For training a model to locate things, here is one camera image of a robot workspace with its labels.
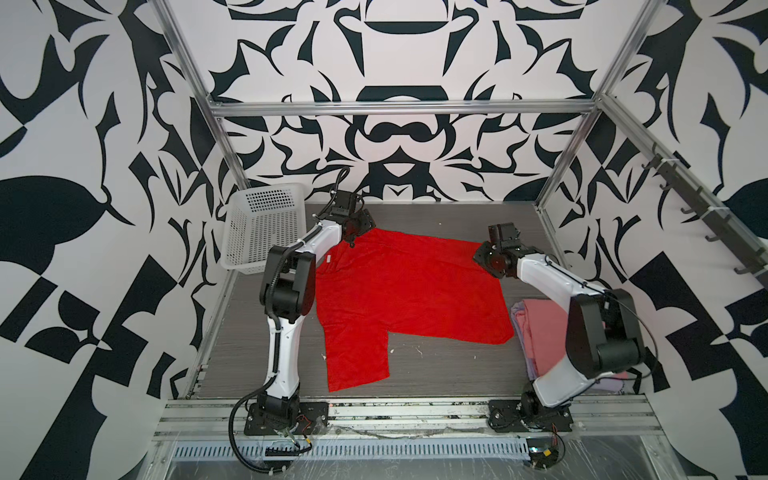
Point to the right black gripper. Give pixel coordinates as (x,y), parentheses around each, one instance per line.
(480,254)

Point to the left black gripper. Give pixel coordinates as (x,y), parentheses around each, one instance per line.
(368,222)

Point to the red t-shirt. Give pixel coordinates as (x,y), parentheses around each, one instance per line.
(393,282)

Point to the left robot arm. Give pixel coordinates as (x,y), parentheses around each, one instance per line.
(288,294)

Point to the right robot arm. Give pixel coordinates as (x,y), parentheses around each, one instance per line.
(603,331)

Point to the folded pink t-shirt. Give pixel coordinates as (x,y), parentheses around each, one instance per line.
(540,326)

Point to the white plastic basket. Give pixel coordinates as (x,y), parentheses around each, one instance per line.
(257,219)

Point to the small green-lit circuit board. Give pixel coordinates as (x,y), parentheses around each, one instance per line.
(545,453)

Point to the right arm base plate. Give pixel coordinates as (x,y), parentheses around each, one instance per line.
(527,415)

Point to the aluminium frame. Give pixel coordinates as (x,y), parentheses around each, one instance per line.
(604,102)

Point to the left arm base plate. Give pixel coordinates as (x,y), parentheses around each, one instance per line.
(303,418)

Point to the white slotted cable duct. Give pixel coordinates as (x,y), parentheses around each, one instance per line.
(515,449)

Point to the wall hook rail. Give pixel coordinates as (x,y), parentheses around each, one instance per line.
(723,223)

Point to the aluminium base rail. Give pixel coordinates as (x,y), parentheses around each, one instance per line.
(210,419)

